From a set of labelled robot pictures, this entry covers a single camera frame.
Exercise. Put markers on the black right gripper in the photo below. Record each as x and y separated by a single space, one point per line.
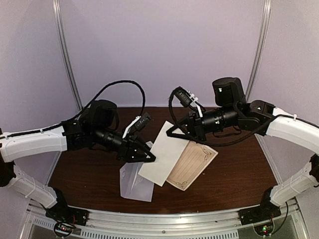
198 135

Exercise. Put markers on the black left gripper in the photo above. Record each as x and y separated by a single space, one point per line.
128 151

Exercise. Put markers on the grey envelope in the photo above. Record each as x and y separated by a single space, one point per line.
133 186

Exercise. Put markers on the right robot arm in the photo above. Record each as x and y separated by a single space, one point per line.
262 118

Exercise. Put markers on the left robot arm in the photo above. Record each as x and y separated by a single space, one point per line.
90 128

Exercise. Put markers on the white sticker sheet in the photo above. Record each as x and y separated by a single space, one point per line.
149 144

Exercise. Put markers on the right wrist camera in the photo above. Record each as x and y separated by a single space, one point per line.
189 100

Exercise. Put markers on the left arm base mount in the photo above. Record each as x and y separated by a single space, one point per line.
66 218

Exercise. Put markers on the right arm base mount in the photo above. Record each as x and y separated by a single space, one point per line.
261 216

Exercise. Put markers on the front aluminium rail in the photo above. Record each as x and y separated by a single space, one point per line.
212 225

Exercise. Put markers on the right aluminium frame post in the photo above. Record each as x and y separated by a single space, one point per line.
264 26

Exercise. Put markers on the aluminium frame post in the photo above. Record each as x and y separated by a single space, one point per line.
65 53
264 26

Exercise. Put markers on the left aluminium frame post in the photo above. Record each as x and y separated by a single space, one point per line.
65 53

